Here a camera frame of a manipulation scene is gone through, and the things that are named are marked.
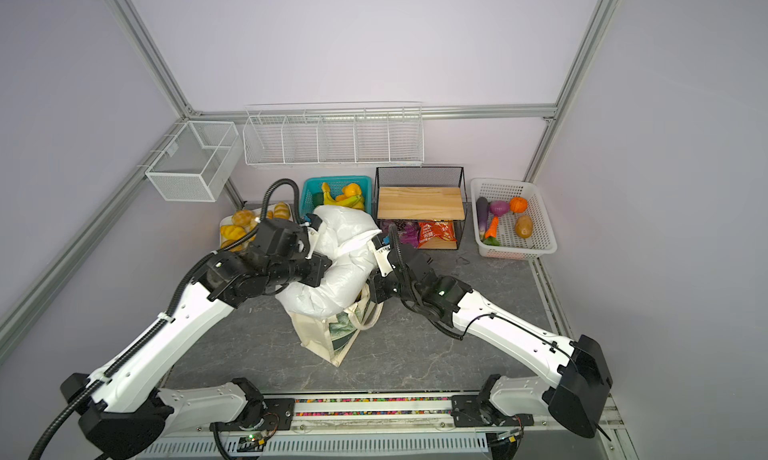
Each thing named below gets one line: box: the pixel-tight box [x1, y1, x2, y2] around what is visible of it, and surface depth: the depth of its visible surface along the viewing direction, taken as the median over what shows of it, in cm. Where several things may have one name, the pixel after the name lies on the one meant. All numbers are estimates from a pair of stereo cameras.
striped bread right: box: [273, 201, 291, 220], surface depth 118 cm
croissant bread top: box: [232, 209, 255, 227], surface depth 114 cm
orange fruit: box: [342, 183, 362, 197], surface depth 114 cm
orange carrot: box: [485, 216, 499, 239], surface depth 108 cm
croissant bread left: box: [220, 225, 247, 241], surface depth 111 cm
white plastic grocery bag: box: [275, 205, 382, 316], surface depth 67 cm
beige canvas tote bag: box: [287, 285, 384, 367], surface depth 73 cm
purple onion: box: [489, 200, 510, 216], surface depth 114 cm
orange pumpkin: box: [509, 196, 529, 213], surface depth 116 cm
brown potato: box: [515, 215, 533, 239], surface depth 110 cm
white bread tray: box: [219, 203, 293, 252], surface depth 114 cm
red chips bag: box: [418, 219, 458, 249], surface depth 107 cm
